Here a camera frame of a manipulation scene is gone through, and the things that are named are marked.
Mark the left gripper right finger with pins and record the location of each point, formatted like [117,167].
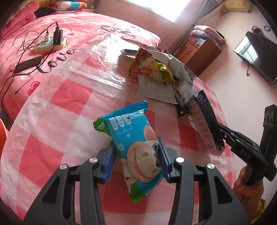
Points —
[217,202]

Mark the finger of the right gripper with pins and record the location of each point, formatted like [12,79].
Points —
[223,132]

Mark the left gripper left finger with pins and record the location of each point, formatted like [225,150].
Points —
[55,203]

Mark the black gold coffee sachet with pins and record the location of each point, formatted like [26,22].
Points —
[182,110]

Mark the grey foil pouch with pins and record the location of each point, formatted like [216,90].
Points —
[164,92]

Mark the blue cow snack bag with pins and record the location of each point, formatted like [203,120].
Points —
[136,145]

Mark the gold snack bag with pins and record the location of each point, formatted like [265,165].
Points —
[145,64]

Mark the orange trash bin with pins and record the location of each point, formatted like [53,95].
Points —
[3,136]

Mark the right hand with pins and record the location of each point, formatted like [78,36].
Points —
[253,192]

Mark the red checked plastic tablecloth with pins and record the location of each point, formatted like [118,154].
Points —
[55,126]

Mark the wooden cabinet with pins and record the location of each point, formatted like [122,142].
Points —
[198,53]

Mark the folded blankets on cabinet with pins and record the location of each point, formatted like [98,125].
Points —
[203,31]

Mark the air conditioner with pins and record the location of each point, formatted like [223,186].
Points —
[245,6]

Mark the right checked curtain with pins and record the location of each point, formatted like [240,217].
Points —
[207,7]

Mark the window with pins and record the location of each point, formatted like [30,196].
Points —
[168,9]

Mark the black smartphone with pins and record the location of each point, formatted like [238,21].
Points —
[28,64]

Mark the power strip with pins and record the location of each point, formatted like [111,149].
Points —
[47,46]

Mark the black charger plug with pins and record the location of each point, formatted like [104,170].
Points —
[57,36]

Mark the pink folded quilt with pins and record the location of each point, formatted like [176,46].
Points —
[20,16]

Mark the black cloth on bed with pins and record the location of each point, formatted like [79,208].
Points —
[44,11]

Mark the wall television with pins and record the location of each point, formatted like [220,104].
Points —
[260,53]

